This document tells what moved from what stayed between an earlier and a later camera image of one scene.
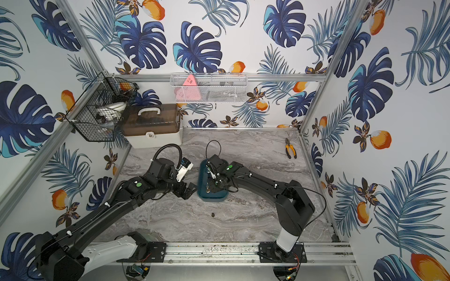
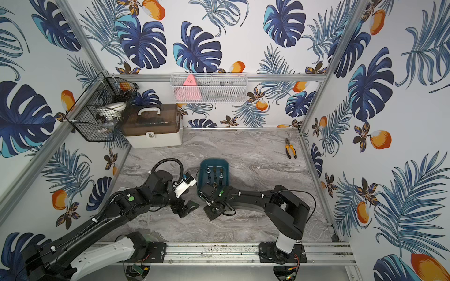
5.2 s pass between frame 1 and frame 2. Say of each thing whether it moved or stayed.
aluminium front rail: stayed
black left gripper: moved
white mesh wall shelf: stayed
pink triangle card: stayed
